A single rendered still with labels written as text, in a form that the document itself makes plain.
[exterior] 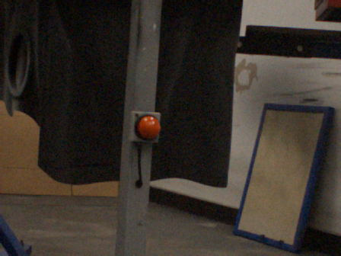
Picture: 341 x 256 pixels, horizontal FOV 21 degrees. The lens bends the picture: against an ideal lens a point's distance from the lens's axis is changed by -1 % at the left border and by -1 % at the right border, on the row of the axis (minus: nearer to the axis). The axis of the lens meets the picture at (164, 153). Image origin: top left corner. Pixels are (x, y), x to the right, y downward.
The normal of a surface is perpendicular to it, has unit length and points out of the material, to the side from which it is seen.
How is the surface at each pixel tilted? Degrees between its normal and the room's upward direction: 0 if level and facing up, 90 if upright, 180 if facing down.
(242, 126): 90
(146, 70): 90
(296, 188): 79
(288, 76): 90
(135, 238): 90
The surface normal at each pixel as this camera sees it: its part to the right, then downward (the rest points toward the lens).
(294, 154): -0.88, -0.22
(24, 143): 0.44, -0.13
